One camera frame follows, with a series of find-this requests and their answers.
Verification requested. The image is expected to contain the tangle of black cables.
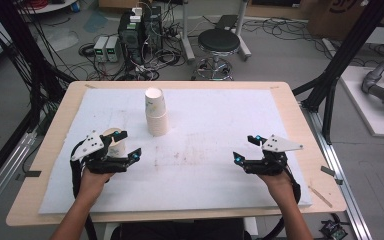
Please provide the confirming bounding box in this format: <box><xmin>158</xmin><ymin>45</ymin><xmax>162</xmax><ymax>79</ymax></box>
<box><xmin>242</xmin><ymin>15</ymin><xmax>334</xmax><ymax>61</ymax></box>

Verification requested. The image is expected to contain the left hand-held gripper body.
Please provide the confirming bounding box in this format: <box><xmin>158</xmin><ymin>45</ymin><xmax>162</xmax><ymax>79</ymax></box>
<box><xmin>70</xmin><ymin>129</ymin><xmax>131</xmax><ymax>175</ymax></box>

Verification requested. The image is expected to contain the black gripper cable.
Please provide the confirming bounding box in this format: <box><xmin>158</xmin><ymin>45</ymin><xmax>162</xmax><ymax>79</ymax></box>
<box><xmin>69</xmin><ymin>139</ymin><xmax>98</xmax><ymax>240</ymax></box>
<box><xmin>263</xmin><ymin>166</ymin><xmax>302</xmax><ymax>240</ymax></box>

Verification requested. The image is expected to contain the white table leg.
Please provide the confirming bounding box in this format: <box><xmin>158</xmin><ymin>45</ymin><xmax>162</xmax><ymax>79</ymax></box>
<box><xmin>243</xmin><ymin>216</ymin><xmax>260</xmax><ymax>236</ymax></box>

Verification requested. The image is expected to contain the black round stool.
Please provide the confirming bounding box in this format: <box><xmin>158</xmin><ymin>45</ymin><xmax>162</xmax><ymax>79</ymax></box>
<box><xmin>191</xmin><ymin>28</ymin><xmax>241</xmax><ymax>82</ymax></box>

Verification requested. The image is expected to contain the grey power supply unit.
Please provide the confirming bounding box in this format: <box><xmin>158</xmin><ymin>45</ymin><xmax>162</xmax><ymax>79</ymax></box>
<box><xmin>105</xmin><ymin>35</ymin><xmax>121</xmax><ymax>64</ymax></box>
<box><xmin>93</xmin><ymin>35</ymin><xmax>109</xmax><ymax>63</ymax></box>

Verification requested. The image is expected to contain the teal sheet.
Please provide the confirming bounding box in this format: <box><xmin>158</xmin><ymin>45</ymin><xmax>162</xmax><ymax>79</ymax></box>
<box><xmin>82</xmin><ymin>11</ymin><xmax>110</xmax><ymax>34</ymax></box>

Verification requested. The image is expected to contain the person's dark clothing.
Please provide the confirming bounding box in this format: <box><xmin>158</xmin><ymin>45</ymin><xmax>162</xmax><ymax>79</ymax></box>
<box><xmin>109</xmin><ymin>218</ymin><xmax>253</xmax><ymax>240</ymax></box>

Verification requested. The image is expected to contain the green circuit board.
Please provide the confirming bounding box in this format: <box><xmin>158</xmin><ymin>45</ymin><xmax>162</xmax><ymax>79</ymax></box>
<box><xmin>319</xmin><ymin>213</ymin><xmax>350</xmax><ymax>240</ymax></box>

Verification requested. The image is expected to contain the thin wooden stick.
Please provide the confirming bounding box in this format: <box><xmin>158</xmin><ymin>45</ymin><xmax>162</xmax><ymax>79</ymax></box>
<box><xmin>308</xmin><ymin>185</ymin><xmax>334</xmax><ymax>209</ymax></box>

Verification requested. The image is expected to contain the white foam mat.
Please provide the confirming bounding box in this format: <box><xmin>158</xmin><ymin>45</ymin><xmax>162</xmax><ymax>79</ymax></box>
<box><xmin>39</xmin><ymin>88</ymin><xmax>314</xmax><ymax>215</ymax></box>

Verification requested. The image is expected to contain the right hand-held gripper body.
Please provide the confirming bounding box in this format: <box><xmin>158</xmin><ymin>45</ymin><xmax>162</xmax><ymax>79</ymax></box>
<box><xmin>242</xmin><ymin>134</ymin><xmax>304</xmax><ymax>176</ymax></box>

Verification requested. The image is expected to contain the black flat pad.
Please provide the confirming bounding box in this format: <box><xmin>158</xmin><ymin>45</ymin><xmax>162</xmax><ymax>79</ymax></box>
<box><xmin>214</xmin><ymin>14</ymin><xmax>240</xmax><ymax>31</ymax></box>

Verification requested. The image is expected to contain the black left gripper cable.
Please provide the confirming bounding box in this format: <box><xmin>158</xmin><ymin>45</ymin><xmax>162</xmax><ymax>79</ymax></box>
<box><xmin>69</xmin><ymin>139</ymin><xmax>98</xmax><ymax>240</ymax></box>

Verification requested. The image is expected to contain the aluminium rail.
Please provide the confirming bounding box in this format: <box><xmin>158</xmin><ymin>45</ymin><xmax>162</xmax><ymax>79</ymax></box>
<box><xmin>0</xmin><ymin>131</ymin><xmax>38</xmax><ymax>223</ymax></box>
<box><xmin>299</xmin><ymin>102</ymin><xmax>374</xmax><ymax>240</ymax></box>

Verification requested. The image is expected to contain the black frame post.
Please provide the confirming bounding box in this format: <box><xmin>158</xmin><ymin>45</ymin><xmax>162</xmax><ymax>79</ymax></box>
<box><xmin>293</xmin><ymin>0</ymin><xmax>384</xmax><ymax>145</ymax></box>
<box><xmin>0</xmin><ymin>0</ymin><xmax>66</xmax><ymax>104</ymax></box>

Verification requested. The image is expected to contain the white stand leg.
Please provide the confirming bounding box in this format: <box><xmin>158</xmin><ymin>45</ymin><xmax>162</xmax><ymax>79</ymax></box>
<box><xmin>234</xmin><ymin>0</ymin><xmax>252</xmax><ymax>62</ymax></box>
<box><xmin>179</xmin><ymin>0</ymin><xmax>196</xmax><ymax>64</ymax></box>

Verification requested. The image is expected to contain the cardboard box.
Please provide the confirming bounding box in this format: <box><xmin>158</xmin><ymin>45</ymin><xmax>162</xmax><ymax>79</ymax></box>
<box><xmin>307</xmin><ymin>0</ymin><xmax>383</xmax><ymax>42</ymax></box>

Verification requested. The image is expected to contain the white board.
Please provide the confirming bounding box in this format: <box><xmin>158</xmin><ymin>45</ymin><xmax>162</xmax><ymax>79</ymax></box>
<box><xmin>339</xmin><ymin>65</ymin><xmax>384</xmax><ymax>139</ymax></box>

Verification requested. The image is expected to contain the person's left hand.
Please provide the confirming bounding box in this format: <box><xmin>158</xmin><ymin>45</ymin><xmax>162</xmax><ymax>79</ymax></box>
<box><xmin>79</xmin><ymin>168</ymin><xmax>115</xmax><ymax>203</ymax></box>

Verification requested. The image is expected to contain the coiled black cable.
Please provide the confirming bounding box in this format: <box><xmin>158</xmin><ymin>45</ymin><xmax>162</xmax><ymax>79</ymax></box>
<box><xmin>77</xmin><ymin>42</ymin><xmax>96</xmax><ymax>58</ymax></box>

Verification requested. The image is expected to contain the stack of white paper cups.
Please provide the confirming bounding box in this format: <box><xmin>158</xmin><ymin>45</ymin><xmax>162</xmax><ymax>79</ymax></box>
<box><xmin>144</xmin><ymin>87</ymin><xmax>170</xmax><ymax>137</ymax></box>

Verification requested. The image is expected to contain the person's right hand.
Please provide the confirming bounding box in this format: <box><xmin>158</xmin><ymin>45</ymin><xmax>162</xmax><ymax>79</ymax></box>
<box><xmin>258</xmin><ymin>171</ymin><xmax>296</xmax><ymax>201</ymax></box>

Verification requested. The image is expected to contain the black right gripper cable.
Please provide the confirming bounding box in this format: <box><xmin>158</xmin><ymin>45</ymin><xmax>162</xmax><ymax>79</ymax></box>
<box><xmin>263</xmin><ymin>166</ymin><xmax>302</xmax><ymax>240</ymax></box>

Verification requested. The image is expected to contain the black computer tower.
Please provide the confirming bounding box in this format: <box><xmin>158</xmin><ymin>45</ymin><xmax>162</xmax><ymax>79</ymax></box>
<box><xmin>117</xmin><ymin>6</ymin><xmax>164</xmax><ymax>65</ymax></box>

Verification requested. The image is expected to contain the white power adapter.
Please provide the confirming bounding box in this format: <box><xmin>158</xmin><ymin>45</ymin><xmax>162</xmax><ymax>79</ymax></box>
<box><xmin>129</xmin><ymin>7</ymin><xmax>144</xmax><ymax>24</ymax></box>

